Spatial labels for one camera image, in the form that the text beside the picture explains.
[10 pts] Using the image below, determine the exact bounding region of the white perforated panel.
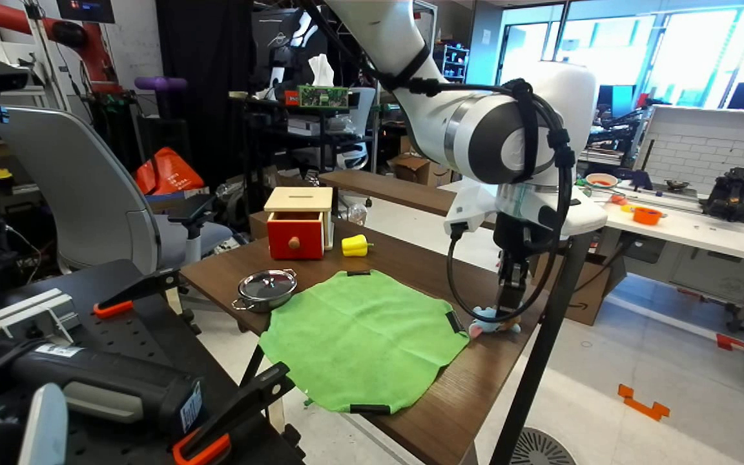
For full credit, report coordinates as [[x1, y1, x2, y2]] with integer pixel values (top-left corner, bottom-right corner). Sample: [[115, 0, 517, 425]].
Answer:
[[636, 104, 744, 199]]

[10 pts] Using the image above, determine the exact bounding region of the light blue toy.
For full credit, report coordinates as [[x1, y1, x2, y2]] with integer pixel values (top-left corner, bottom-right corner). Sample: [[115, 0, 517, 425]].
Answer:
[[465, 302, 525, 342]]

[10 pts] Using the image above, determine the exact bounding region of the brown wooden side table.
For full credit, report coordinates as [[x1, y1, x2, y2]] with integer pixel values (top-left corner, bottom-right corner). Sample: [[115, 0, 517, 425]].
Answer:
[[317, 166, 461, 219]]

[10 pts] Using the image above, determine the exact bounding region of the white work table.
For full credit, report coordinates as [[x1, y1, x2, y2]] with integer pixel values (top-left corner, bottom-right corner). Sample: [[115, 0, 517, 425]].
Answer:
[[583, 177, 744, 334]]

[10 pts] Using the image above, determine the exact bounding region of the cardboard box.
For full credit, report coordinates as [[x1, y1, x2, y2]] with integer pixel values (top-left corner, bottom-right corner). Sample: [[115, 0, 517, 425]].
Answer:
[[563, 250, 629, 328]]

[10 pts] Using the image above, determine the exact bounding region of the orange black clamp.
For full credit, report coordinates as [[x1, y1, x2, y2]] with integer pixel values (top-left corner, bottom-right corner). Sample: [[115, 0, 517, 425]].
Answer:
[[88, 267, 184, 325], [168, 359, 300, 465]]

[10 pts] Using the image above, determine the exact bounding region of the black perforated board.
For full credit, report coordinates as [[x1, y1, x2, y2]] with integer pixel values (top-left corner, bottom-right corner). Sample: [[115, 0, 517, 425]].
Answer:
[[0, 256, 308, 465]]

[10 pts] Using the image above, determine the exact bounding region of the gray office chair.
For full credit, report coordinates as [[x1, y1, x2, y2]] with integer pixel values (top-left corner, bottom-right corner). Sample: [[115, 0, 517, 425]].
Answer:
[[0, 104, 220, 278]]

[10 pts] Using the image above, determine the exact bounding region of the small metal bowl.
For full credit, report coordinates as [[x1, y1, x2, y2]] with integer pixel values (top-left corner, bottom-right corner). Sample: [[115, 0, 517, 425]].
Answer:
[[230, 267, 302, 316]]

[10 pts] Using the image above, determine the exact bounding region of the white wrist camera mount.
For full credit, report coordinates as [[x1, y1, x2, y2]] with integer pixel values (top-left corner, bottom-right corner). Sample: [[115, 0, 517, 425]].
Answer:
[[441, 177, 610, 243]]

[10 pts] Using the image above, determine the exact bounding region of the orange floor marker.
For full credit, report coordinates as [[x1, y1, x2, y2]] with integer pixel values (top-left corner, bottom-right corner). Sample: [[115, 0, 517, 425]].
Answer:
[[614, 381, 673, 426]]

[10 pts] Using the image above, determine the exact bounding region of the orange bag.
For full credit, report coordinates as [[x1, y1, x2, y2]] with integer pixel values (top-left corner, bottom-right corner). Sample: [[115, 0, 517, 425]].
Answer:
[[132, 146, 208, 203]]

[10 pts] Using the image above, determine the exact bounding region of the wooden box with red drawer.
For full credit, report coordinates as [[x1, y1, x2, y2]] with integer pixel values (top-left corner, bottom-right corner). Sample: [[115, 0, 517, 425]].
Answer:
[[261, 185, 337, 265]]

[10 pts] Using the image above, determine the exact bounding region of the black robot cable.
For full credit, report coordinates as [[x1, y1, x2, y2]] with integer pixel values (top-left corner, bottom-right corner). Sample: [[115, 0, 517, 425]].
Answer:
[[370, 49, 577, 328]]

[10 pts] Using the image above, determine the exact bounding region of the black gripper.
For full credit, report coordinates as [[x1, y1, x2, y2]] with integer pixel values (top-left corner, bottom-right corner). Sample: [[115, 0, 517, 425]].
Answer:
[[494, 216, 558, 328]]

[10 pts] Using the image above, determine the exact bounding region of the black machine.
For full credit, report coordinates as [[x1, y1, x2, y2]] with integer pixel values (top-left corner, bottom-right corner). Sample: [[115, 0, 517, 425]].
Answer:
[[699, 166, 744, 226]]

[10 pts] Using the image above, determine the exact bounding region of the green cloth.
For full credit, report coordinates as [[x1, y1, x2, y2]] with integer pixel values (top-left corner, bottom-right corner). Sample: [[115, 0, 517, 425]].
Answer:
[[255, 267, 475, 420]]

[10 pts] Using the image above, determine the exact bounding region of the aluminum rail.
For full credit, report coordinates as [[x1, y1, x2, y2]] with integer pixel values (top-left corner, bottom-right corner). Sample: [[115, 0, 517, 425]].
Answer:
[[0, 285, 78, 337]]

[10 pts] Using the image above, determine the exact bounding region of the orange bowl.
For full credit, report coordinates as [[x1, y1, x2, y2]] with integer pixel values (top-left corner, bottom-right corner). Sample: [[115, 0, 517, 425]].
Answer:
[[629, 205, 669, 230]]

